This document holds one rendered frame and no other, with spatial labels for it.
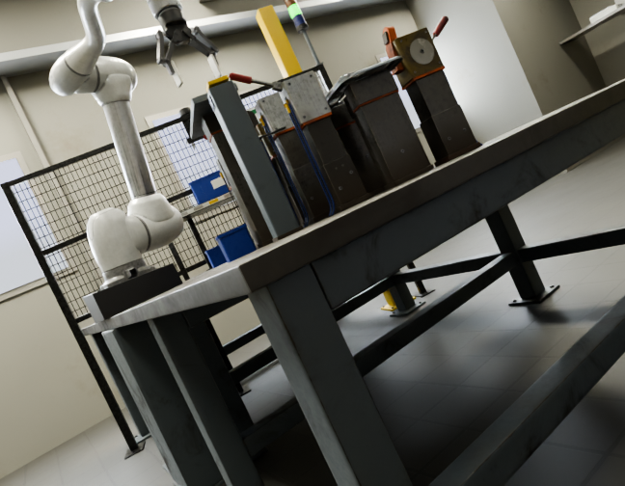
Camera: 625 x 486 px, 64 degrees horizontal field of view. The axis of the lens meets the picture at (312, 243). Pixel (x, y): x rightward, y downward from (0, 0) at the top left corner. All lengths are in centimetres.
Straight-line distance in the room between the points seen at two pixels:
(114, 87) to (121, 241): 59
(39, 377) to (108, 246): 244
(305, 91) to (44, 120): 349
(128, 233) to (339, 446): 138
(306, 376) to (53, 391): 364
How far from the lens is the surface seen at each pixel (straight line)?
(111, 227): 194
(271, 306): 70
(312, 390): 72
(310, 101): 132
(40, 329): 426
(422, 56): 148
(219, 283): 72
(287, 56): 323
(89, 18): 175
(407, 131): 136
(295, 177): 153
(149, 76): 493
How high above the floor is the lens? 71
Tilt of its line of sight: 2 degrees down
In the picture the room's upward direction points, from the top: 25 degrees counter-clockwise
